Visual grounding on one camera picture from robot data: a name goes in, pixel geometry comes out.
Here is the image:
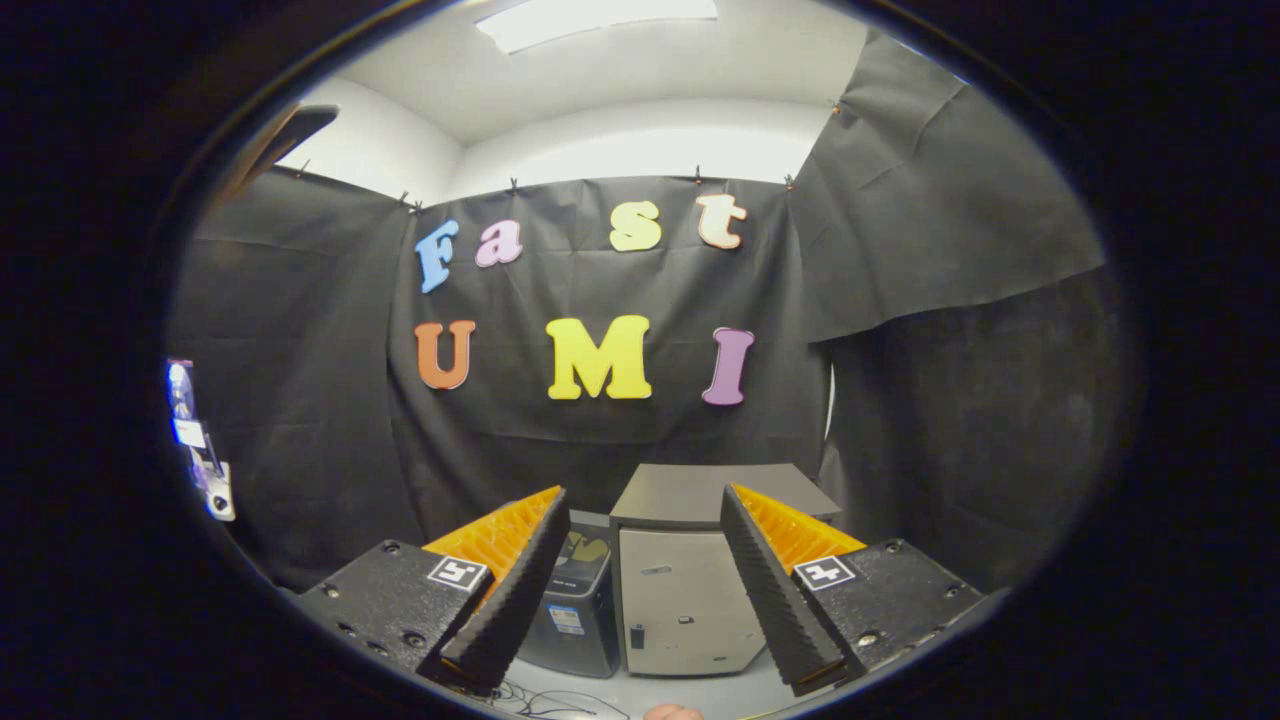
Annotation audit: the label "dark brown board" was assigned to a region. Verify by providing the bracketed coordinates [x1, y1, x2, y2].
[215, 103, 341, 206]

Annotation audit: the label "beige metal cabinet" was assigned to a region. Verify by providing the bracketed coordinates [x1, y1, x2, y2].
[608, 462, 844, 679]

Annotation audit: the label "dark grey washing machine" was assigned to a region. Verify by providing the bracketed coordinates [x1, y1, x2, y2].
[515, 510, 623, 681]

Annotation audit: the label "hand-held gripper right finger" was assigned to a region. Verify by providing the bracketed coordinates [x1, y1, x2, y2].
[720, 483, 987, 698]

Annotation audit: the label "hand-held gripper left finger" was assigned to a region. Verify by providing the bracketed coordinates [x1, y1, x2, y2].
[295, 485, 573, 698]

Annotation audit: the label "dark washing machine lid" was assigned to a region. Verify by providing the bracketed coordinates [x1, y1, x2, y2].
[562, 510, 614, 567]

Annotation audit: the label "thin black floor cables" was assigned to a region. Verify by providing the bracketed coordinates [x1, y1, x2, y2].
[470, 678, 633, 720]

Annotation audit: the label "row of small cloth clips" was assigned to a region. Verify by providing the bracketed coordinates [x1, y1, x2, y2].
[295, 98, 843, 213]

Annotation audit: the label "black backdrop cloth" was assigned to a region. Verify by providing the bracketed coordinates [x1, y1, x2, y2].
[165, 30, 1141, 593]

